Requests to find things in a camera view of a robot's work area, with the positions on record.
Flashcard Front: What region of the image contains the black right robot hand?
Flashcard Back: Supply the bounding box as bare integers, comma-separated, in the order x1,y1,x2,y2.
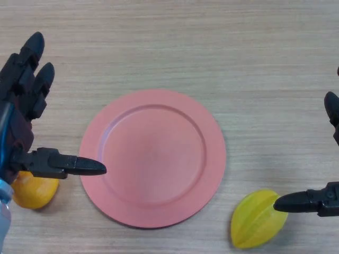
273,66,339,217

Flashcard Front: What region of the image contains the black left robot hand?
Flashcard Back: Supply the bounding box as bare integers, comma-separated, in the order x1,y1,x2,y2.
0,31,108,185

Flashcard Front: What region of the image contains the yellow starfruit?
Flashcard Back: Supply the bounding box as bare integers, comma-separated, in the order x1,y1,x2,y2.
229,188,289,249

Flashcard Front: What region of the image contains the pink round plate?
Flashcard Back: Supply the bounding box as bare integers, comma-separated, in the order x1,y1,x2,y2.
78,89,227,229

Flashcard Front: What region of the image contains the orange round fruit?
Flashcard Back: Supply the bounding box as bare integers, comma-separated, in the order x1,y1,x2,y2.
11,171,59,210

